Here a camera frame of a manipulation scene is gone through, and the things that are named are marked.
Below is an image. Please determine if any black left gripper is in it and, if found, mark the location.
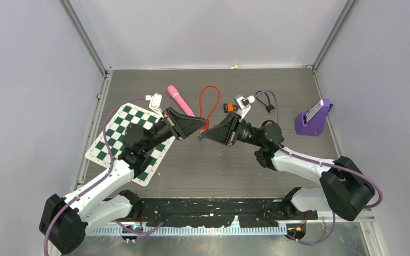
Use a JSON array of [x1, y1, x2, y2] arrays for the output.
[[142, 108, 207, 153]]

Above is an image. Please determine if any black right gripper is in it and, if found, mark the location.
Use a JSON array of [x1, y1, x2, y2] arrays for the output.
[[202, 111, 266, 147]]

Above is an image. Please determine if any red cable padlock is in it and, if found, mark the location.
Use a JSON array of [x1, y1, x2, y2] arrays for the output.
[[199, 84, 222, 132]]

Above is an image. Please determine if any orange black padlock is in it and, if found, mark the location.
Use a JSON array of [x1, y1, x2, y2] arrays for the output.
[[223, 103, 239, 113]]

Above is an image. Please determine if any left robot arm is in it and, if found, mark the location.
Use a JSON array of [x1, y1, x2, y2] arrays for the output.
[[39, 107, 207, 255]]

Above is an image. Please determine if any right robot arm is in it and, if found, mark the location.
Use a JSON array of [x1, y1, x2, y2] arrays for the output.
[[200, 113, 378, 221]]

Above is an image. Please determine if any pink toy microphone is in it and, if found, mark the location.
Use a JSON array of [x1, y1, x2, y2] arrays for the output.
[[167, 85, 195, 117]]

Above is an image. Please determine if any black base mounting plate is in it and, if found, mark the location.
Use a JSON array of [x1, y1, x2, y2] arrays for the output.
[[136, 198, 318, 228]]

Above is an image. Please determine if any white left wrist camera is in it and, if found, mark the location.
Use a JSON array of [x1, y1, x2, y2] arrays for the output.
[[145, 93, 162, 115]]

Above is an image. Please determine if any black cable padlock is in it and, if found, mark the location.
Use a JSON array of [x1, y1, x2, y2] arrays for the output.
[[255, 91, 276, 113]]

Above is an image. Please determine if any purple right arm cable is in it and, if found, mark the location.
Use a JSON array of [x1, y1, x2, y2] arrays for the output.
[[258, 90, 384, 245]]

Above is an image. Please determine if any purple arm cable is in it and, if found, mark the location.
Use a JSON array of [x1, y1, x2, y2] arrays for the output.
[[258, 90, 384, 245], [43, 97, 166, 255]]

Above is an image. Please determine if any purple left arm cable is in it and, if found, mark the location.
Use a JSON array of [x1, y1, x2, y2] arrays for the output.
[[43, 97, 166, 255]]

